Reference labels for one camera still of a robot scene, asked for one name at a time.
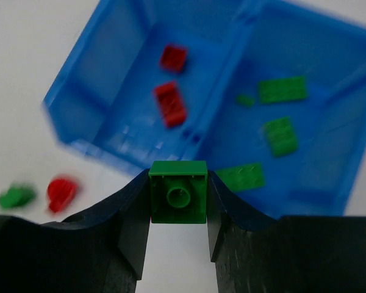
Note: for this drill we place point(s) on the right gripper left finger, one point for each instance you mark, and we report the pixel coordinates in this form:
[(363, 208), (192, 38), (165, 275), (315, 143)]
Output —
[(100, 249)]

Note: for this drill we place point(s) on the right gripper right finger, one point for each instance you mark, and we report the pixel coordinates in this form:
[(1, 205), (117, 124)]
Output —
[(253, 252)]

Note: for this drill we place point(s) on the green square lego brick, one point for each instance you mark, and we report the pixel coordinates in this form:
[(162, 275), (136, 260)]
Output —
[(281, 136)]

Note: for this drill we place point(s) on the green stepped lego brick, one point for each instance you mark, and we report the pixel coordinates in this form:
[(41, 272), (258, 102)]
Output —
[(242, 177)]

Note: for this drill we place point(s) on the tiny green lego piece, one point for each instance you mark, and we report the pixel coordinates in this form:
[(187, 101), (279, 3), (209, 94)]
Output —
[(245, 100)]

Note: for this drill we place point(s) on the red arch lego piece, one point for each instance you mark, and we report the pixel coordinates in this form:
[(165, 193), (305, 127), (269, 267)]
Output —
[(61, 191)]

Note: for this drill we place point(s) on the red rounded lego brick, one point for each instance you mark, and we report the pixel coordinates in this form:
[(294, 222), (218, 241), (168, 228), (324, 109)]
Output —
[(171, 104)]

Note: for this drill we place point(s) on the green 2x4 lego plate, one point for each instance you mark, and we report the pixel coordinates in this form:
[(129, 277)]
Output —
[(282, 90)]

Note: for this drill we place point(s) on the blue two-compartment bin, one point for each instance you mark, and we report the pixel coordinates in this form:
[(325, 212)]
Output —
[(102, 103)]

